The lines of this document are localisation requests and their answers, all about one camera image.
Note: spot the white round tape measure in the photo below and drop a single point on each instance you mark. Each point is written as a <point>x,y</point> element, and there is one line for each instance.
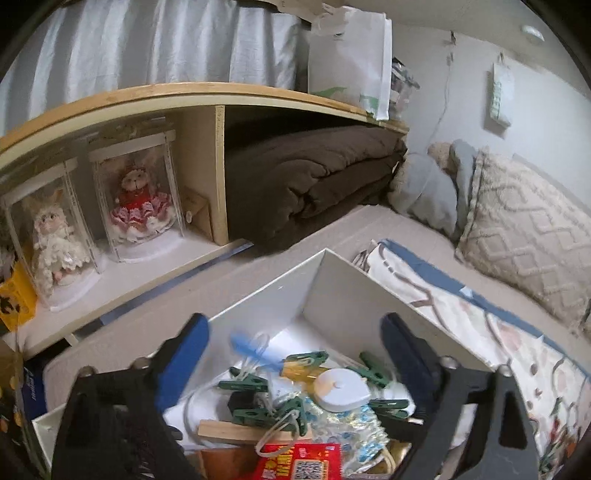
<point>341,387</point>

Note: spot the beige knit pillow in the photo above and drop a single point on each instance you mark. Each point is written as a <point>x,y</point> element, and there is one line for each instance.
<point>521,240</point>

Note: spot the grey curtain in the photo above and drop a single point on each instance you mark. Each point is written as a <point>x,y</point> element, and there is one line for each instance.
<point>161,46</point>

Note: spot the wooden bedside shelf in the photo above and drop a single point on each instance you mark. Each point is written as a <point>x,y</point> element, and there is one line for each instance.
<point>217,184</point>

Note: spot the beige plush toy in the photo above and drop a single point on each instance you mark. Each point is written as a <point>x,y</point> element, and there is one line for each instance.
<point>441,156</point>

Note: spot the white storage box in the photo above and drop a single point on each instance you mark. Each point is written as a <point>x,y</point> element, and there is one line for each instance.
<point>337,295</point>

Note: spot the round ceiling light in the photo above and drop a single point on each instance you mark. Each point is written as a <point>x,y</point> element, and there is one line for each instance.
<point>533,33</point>

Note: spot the clear display case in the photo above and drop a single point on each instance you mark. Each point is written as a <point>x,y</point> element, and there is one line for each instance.
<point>18,217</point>
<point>171,152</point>

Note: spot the clear plastic storage bin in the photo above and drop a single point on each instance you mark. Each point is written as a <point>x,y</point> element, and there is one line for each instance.
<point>402,87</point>

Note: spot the red printed packet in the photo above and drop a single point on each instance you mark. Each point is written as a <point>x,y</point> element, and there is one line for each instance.
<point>300,464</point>

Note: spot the grey pillow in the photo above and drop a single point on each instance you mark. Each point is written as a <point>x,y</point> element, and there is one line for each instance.
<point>434,194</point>

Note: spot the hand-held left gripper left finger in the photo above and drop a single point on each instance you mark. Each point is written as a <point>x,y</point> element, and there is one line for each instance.
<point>184,355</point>

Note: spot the hanging white paper bag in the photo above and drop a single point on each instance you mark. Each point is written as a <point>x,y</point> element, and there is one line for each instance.
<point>502,92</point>

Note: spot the cartoon printed blanket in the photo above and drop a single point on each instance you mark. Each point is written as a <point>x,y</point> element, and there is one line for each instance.
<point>521,364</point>

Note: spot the red dress doll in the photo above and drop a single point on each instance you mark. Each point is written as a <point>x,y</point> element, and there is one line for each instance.
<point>136,203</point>

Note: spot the yellow black box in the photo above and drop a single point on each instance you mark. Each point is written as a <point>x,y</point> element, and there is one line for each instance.
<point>16,295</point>

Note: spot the white dress doll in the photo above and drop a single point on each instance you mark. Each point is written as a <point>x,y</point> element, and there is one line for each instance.
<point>53,244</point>

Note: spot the wooden stick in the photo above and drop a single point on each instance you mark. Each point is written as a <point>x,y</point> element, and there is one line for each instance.
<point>231,432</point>

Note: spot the white tote bag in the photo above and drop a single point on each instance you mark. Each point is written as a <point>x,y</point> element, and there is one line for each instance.
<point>351,55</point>

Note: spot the brown folded blanket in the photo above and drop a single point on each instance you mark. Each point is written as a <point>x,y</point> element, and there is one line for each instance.
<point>304,184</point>

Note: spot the blue book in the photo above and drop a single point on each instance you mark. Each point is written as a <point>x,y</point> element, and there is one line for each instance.
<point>34,390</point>

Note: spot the heap of green clothespins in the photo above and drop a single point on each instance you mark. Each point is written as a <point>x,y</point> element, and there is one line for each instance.
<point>251,415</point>

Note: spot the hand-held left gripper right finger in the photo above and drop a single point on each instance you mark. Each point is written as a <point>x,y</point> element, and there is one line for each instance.
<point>406,355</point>

